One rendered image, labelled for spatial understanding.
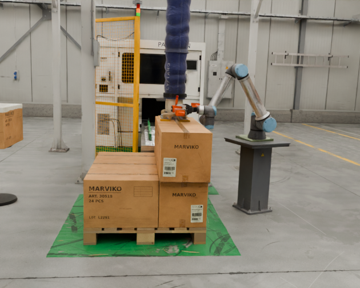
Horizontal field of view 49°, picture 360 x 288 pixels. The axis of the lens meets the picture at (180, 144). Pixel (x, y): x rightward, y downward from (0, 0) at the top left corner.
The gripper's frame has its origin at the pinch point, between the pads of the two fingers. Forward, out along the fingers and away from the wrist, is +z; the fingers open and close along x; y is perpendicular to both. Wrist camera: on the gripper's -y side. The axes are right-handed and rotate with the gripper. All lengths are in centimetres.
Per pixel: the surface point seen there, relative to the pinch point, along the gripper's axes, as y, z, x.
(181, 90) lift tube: 18.4, -4.8, 17.5
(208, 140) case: -64, -20, -19
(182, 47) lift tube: 17, -3, 57
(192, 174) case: -64, -9, -46
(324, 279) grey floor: -118, -98, -106
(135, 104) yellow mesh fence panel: 143, 41, -7
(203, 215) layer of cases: -58, -21, -82
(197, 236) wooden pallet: -58, -16, -100
